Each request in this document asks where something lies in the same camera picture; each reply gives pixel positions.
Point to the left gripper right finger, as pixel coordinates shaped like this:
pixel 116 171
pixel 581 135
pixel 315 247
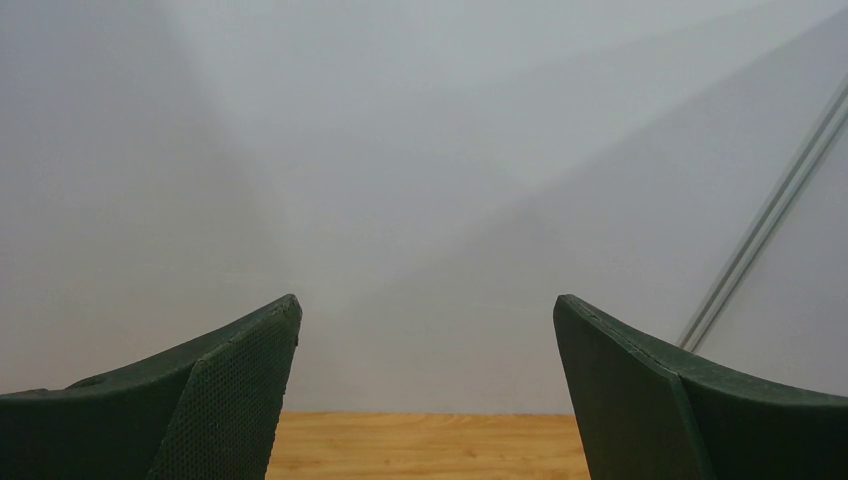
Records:
pixel 647 409

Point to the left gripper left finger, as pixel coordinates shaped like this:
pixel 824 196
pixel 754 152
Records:
pixel 205 409

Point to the right aluminium frame post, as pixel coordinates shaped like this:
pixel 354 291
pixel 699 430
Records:
pixel 812 153

